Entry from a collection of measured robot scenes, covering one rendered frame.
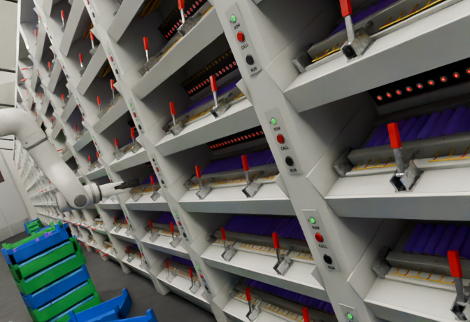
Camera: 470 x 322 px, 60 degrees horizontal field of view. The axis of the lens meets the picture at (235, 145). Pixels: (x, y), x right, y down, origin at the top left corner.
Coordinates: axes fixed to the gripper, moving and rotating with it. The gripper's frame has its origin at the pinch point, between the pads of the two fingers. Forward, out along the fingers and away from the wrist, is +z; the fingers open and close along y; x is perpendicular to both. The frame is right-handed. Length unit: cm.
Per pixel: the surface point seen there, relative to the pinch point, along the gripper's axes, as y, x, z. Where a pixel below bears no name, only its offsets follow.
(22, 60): -158, 108, -18
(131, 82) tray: 52, 32, -7
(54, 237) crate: -55, -18, -32
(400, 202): 137, -10, -1
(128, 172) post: -18.0, 5.2, 3.4
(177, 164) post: 52, 3, 1
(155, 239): 1.0, -26.0, 3.0
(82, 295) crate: -55, -51, -26
